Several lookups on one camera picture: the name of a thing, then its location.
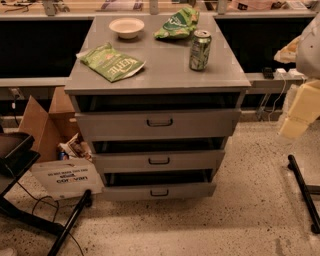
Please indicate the grey bottom drawer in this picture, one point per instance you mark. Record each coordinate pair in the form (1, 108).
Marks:
(158, 185)

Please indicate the black adapter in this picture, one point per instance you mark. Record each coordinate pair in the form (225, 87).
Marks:
(267, 73)

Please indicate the grey drawer cabinet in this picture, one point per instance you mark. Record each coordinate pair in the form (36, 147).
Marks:
(166, 83)

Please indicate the grey top drawer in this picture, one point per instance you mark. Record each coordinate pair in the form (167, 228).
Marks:
(112, 126)

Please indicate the grey middle drawer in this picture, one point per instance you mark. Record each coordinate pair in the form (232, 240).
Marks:
(158, 161)

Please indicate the brown cardboard box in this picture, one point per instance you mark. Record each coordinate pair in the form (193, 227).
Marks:
(65, 167)

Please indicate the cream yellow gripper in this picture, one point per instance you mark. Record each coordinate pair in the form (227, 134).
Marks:
(309, 53)

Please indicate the green soda can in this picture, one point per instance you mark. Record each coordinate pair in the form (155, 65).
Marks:
(200, 50)

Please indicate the green crumpled chip bag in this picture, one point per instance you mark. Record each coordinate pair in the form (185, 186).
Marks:
(180, 25)

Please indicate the white power strip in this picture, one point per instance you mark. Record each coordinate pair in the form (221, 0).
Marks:
(290, 74)

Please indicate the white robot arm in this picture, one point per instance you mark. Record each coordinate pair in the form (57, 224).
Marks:
(304, 51)

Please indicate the green chip bag flat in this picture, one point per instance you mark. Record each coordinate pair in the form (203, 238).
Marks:
(110, 63)

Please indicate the white bowl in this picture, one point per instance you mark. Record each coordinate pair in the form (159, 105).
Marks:
(127, 28)

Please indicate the grey drawer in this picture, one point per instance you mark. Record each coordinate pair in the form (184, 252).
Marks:
(112, 126)
(158, 185)
(158, 161)

